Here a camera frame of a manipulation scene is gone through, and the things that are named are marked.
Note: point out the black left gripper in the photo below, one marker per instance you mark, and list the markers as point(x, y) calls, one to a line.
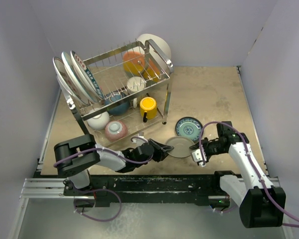
point(158, 148)

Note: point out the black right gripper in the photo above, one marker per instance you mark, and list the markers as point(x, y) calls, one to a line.
point(195, 146)

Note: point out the grey green small plate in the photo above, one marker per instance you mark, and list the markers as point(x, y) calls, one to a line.
point(181, 146)

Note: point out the blue white porcelain saucer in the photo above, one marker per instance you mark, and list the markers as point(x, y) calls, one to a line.
point(189, 127)

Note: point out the yellow translucent mug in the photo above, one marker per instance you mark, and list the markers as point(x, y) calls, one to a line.
point(148, 108)

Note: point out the black white patterned bowl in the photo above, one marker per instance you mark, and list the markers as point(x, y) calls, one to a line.
point(115, 130)

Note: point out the dark blue ceramic bowl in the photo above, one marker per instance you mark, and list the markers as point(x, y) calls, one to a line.
point(114, 97)

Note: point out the plain white bowl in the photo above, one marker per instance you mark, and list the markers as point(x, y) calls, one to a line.
point(99, 122)

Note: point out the white plate with red characters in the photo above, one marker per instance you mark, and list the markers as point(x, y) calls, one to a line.
point(67, 83)

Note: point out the white watermelon pattern plate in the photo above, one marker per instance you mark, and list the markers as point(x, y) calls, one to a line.
point(78, 81)

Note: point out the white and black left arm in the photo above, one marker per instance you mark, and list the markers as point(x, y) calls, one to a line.
point(74, 157)

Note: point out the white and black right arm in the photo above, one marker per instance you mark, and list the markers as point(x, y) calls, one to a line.
point(260, 203)

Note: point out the cream mug in rack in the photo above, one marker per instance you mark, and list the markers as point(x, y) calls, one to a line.
point(135, 84)

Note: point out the stainless steel dish rack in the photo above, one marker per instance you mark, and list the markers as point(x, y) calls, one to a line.
point(107, 68)

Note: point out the yellow plastic dish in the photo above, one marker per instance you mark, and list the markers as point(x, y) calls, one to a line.
point(152, 72)

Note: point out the large cream bowl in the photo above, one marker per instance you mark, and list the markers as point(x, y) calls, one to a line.
point(161, 43)

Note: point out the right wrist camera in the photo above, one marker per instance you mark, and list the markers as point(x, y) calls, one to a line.
point(198, 158)

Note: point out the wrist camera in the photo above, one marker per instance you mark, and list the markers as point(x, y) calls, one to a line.
point(198, 158)
point(138, 140)

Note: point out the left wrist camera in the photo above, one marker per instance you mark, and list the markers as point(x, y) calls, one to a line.
point(138, 140)

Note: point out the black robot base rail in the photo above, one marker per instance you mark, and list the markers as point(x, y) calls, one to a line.
point(197, 189)

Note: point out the aluminium frame rail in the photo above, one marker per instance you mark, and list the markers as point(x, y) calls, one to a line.
point(44, 188)

